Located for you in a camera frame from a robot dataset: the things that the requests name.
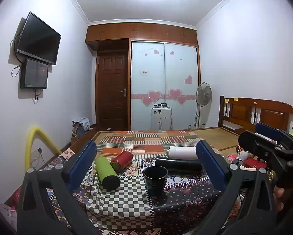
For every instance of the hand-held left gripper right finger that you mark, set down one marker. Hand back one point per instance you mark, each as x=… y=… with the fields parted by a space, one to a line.
x=210 y=166

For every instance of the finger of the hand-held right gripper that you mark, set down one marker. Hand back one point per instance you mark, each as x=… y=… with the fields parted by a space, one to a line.
x=256 y=144
x=267 y=130

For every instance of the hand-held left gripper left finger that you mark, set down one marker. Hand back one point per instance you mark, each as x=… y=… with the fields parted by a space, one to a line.
x=82 y=164

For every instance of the green cup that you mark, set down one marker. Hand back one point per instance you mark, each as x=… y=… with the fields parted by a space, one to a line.
x=107 y=172

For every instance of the tall black cup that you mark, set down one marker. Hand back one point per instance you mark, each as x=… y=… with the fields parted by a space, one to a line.
x=178 y=165

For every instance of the red cup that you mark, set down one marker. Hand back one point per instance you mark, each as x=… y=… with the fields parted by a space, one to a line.
x=121 y=162

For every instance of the short black cup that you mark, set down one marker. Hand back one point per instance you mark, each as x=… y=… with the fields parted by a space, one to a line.
x=155 y=180

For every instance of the person's right hand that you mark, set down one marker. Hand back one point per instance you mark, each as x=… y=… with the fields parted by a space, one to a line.
x=279 y=198

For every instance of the wooden bed headboard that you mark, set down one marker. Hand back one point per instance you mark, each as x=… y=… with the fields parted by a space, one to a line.
x=263 y=112

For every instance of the red box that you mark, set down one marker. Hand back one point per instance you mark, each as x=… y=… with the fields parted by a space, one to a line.
x=254 y=163

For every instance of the pile of clothes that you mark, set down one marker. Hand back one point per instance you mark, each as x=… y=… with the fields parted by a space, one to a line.
x=81 y=126

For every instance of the dark floral cloth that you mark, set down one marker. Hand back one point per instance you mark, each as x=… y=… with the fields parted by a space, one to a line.
x=185 y=198

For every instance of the yellow foam tube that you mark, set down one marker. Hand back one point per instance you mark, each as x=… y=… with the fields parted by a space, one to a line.
x=42 y=137

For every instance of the checked cloth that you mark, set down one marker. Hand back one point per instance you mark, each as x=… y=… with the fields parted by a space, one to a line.
x=117 y=203

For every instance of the patchwork blanket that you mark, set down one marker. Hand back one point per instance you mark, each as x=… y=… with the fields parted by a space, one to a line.
x=149 y=140

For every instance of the white box appliance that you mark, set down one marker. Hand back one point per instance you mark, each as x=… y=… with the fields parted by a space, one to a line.
x=160 y=118

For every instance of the standing fan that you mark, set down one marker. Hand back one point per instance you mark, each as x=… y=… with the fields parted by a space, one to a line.
x=203 y=94

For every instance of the brown wooden door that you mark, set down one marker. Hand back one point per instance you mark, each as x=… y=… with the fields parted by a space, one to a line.
x=112 y=90

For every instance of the pink plastic bag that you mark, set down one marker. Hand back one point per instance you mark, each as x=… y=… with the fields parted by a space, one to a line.
x=8 y=215

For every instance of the glass sliding wardrobe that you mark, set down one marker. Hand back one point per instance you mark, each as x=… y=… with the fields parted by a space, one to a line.
x=163 y=78

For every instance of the wooden overhead cabinets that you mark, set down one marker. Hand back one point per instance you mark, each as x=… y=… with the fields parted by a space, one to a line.
x=141 y=33

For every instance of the wall socket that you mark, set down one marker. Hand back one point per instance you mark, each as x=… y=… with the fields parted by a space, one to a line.
x=37 y=154

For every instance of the small wall monitor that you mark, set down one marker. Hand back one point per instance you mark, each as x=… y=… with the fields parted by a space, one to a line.
x=34 y=73

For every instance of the wall-mounted television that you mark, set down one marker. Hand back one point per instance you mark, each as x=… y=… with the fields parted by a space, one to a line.
x=39 y=39

